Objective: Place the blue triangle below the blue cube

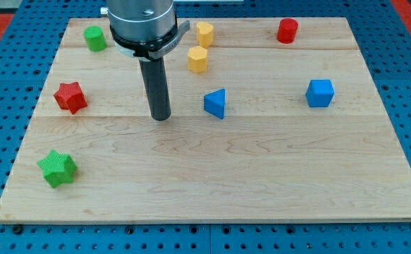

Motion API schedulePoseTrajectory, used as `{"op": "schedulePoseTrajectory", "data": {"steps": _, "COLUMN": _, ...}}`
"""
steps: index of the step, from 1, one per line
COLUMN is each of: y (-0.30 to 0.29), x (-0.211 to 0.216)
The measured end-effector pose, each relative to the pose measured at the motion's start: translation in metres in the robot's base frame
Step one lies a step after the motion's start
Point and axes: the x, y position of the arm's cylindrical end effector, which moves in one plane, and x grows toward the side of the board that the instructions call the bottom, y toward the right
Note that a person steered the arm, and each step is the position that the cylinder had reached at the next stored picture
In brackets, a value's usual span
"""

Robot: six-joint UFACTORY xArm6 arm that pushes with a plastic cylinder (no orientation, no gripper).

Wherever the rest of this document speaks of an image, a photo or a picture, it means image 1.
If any blue triangle block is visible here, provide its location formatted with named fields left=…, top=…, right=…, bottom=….
left=204, top=89, right=226, bottom=119

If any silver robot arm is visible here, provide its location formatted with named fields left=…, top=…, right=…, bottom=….
left=100, top=0, right=190, bottom=61

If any blue cube block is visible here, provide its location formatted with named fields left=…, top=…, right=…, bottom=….
left=305, top=79, right=335, bottom=107

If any wooden board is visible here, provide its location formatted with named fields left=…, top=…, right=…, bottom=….
left=0, top=18, right=411, bottom=225

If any yellow hexagon block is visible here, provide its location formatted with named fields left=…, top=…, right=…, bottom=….
left=188, top=46, right=208, bottom=73

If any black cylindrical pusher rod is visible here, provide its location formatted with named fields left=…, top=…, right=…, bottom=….
left=139, top=58, right=171, bottom=121

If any yellow heart block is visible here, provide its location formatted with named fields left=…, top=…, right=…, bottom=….
left=196, top=22, right=214, bottom=48

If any red cylinder block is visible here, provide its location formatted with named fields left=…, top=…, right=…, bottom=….
left=276, top=18, right=299, bottom=44

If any red star block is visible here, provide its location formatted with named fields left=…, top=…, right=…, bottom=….
left=54, top=82, right=87, bottom=114

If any green cylinder block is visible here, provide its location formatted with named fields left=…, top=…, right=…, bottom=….
left=83, top=26, right=106, bottom=52

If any green star block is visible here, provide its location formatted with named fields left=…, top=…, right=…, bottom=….
left=37, top=150, right=77, bottom=188

